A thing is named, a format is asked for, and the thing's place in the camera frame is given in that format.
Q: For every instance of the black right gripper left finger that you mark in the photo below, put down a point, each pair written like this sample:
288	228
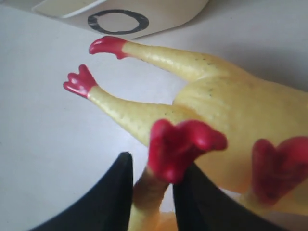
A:
105	207

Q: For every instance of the headless yellow rubber chicken body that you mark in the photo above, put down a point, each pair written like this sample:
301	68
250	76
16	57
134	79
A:
276	171

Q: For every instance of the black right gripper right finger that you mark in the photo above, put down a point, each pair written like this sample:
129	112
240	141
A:
202	206

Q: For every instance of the cream bin with circle mark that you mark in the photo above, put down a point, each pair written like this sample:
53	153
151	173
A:
127	19

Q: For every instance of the yellow rubber chicken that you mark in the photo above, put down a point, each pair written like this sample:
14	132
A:
223	96

